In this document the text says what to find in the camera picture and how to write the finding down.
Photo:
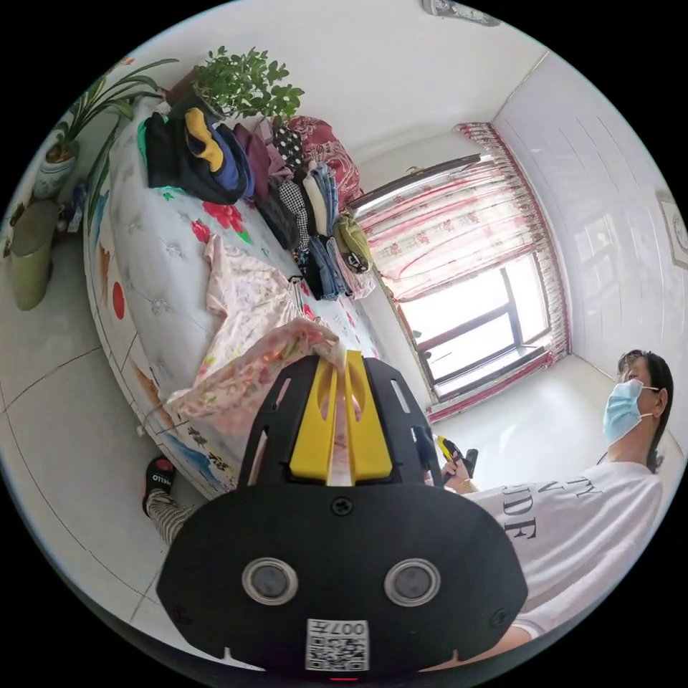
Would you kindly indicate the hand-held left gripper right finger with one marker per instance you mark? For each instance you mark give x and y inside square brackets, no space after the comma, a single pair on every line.
[368,430]

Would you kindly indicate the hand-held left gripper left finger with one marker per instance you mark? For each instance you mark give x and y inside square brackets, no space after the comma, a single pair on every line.
[312,430]

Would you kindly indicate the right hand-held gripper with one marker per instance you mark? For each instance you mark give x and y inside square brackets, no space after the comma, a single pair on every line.
[466,463]

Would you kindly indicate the pink floral short sleeve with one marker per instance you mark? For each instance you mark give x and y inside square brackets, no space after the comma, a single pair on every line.
[247,301]

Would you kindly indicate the bed with floral sheet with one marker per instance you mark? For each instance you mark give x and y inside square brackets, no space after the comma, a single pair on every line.
[161,258]

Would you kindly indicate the pink floral curtain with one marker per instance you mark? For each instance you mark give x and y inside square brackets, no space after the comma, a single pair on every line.
[457,215]

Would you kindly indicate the red floral rolled blanket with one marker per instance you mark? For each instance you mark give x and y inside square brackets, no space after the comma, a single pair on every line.
[330,148]

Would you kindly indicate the person's right hand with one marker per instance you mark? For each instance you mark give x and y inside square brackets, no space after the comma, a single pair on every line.
[457,480]

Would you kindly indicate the window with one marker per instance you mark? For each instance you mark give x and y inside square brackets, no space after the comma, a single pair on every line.
[478,328]

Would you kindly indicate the person's body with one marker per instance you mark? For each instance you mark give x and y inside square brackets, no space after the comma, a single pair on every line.
[570,532]

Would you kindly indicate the pile of clothes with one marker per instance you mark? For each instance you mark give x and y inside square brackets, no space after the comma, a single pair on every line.
[215,156]

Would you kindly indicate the green round stool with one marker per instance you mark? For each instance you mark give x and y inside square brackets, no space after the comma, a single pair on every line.
[33,252]

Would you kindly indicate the bushy green potted plant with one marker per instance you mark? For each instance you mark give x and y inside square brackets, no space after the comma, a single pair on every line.
[242,86]

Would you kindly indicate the long-leaved plant in porcelain pot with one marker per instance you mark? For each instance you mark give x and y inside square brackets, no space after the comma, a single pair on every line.
[56,161]

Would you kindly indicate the ceiling lamp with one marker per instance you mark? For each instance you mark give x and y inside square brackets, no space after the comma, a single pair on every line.
[462,7]

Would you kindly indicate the framed wall picture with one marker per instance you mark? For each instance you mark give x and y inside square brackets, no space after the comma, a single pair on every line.
[675,231]

